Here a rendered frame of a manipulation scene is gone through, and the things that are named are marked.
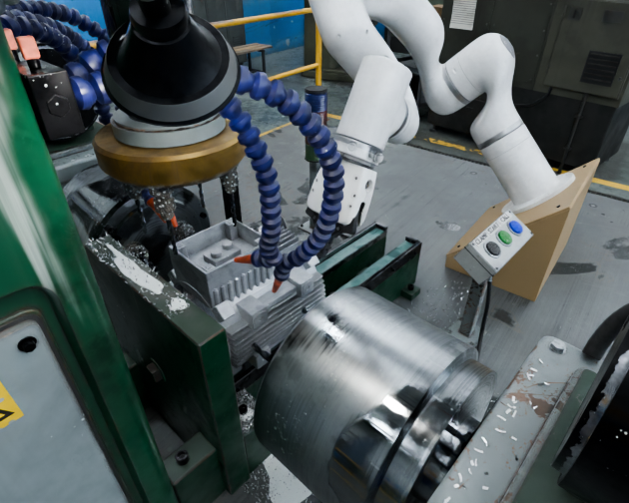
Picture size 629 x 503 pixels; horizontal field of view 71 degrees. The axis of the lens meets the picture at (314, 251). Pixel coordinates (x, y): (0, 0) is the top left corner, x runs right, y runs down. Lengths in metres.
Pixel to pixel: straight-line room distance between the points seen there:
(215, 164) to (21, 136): 0.24
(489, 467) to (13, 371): 0.38
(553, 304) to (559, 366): 0.69
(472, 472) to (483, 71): 0.96
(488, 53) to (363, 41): 0.45
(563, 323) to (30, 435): 1.04
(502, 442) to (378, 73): 0.52
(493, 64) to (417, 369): 0.87
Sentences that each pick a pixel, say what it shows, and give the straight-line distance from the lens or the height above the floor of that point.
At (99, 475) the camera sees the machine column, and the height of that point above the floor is 1.10.
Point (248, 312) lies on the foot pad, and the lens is 0.66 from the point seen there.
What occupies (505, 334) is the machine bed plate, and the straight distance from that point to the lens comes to 1.09.
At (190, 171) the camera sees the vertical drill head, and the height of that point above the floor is 1.32.
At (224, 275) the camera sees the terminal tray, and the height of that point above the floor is 1.13.
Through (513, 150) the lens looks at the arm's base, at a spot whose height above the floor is 1.10.
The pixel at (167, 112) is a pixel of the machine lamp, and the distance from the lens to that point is 0.24.
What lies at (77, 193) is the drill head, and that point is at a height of 1.14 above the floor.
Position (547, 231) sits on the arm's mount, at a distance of 1.10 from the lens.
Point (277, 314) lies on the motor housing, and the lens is 0.71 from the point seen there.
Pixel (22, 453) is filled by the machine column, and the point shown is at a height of 1.19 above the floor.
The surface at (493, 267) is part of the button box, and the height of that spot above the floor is 1.05.
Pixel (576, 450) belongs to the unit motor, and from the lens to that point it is 0.33.
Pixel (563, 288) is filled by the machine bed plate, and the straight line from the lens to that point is 1.28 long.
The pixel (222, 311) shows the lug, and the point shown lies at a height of 1.08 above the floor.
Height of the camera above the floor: 1.52
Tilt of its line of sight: 35 degrees down
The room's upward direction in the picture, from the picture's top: straight up
